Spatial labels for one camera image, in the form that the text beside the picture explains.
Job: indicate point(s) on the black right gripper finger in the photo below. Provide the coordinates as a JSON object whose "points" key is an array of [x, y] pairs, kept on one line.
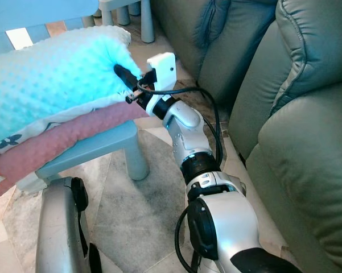
{"points": [[128, 78]]}

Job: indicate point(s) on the teal dotted plush pillow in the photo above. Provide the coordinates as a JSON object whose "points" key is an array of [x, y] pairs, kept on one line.
{"points": [[57, 85]]}

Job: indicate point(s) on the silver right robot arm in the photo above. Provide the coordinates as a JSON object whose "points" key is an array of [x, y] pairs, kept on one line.
{"points": [[227, 222]]}

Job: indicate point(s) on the pink dotted plush pillow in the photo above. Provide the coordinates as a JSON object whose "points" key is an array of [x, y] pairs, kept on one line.
{"points": [[68, 139]]}

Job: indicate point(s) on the dark green leather sofa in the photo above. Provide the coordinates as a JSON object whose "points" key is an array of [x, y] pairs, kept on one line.
{"points": [[296, 114]]}

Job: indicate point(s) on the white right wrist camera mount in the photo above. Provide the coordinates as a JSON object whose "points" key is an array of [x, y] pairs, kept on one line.
{"points": [[164, 71]]}

